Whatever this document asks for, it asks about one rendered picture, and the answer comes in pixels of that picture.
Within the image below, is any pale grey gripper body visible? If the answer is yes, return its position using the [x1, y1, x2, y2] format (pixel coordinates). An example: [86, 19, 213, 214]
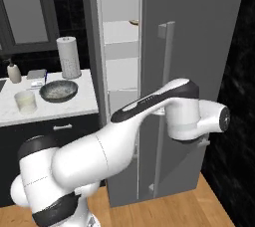
[197, 138, 211, 148]

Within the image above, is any grey fridge door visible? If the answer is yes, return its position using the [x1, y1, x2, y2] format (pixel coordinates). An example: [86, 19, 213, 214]
[136, 0, 249, 203]

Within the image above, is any grey fridge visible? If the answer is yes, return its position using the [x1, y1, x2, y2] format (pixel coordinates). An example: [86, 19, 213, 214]
[79, 0, 249, 209]

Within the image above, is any dark ice bowl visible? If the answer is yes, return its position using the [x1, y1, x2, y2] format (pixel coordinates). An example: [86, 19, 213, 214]
[38, 79, 80, 104]

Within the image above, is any glass of lemonade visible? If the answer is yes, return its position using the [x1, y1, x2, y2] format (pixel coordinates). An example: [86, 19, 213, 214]
[13, 90, 38, 115]

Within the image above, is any white paper towel roll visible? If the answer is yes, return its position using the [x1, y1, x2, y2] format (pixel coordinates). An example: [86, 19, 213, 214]
[55, 36, 83, 81]

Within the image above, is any black drawer front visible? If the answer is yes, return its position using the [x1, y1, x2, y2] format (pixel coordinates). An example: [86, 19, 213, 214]
[0, 113, 101, 149]

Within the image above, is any grey sponge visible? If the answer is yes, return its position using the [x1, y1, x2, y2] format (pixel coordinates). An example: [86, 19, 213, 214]
[26, 68, 48, 81]

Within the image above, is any beige soap dispenser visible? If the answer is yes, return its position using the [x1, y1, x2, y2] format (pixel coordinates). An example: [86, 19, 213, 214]
[6, 58, 23, 85]

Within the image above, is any dark framed window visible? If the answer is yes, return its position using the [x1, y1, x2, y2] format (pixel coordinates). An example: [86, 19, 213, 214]
[0, 0, 61, 56]

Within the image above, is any silver fridge door handle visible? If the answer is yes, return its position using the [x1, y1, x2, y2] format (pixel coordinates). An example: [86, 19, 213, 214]
[148, 21, 176, 199]

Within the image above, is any silver drawer handle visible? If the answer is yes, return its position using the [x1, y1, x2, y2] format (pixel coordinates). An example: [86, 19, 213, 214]
[52, 123, 74, 131]

